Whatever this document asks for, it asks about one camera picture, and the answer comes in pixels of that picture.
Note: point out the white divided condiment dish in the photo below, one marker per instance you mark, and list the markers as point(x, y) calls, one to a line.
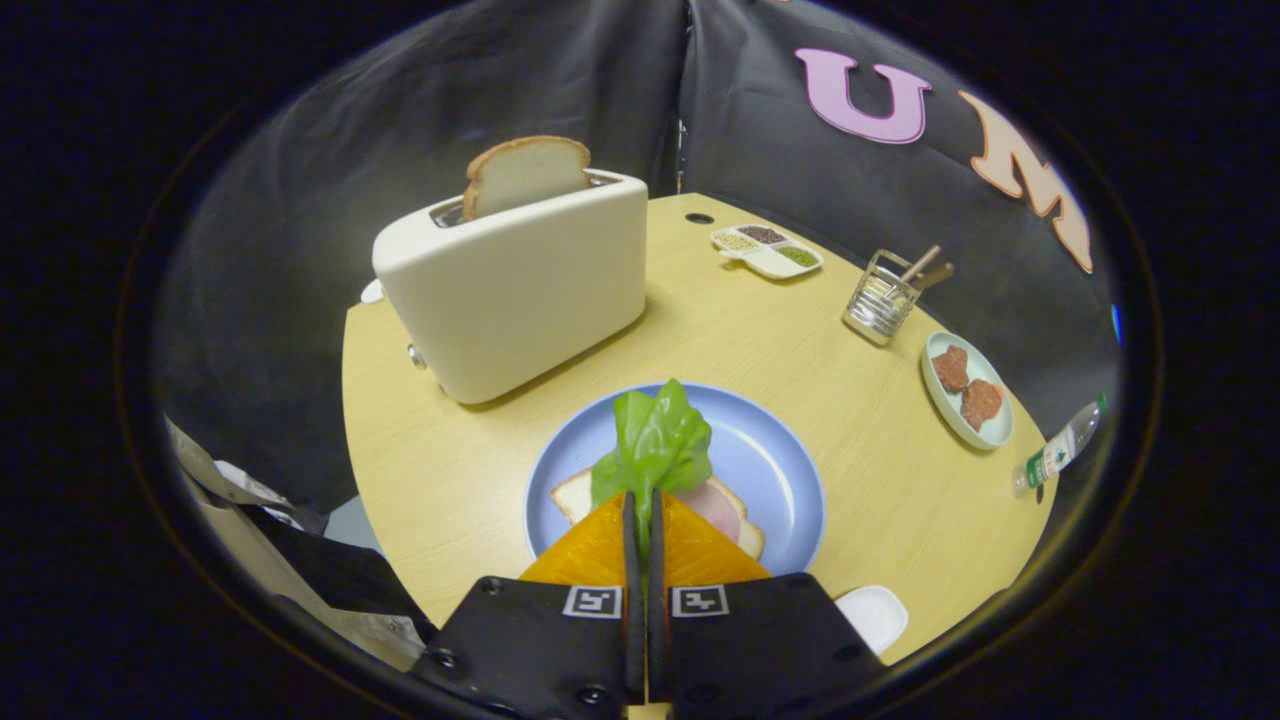
point(770, 258)

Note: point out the brown meat patty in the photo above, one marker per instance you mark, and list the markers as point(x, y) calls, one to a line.
point(982, 403)
point(950, 370)

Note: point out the green lettuce leaf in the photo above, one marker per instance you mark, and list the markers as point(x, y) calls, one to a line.
point(655, 440)

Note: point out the blue plate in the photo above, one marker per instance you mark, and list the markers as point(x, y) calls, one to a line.
point(770, 470)

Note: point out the dark cloth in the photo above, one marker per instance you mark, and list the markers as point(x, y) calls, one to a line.
point(340, 575)

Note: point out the white toaster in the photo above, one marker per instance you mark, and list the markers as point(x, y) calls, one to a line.
point(510, 300)

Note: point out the white bread slice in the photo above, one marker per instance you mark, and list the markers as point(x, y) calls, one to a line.
point(525, 175)
point(572, 495)

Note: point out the wooden utensil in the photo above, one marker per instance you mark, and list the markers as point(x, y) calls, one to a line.
point(920, 263)
point(935, 276)

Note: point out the clear plastic water bottle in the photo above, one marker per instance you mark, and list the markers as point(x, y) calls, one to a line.
point(1055, 455)

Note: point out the white plate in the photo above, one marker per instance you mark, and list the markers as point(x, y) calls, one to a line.
point(875, 615)

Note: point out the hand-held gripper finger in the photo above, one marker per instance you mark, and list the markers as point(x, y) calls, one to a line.
point(632, 600)
point(657, 610)

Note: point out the pale green plate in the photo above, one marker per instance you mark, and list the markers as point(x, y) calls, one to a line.
point(995, 425)

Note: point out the pink ham slice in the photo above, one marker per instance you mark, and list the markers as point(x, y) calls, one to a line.
point(715, 510)

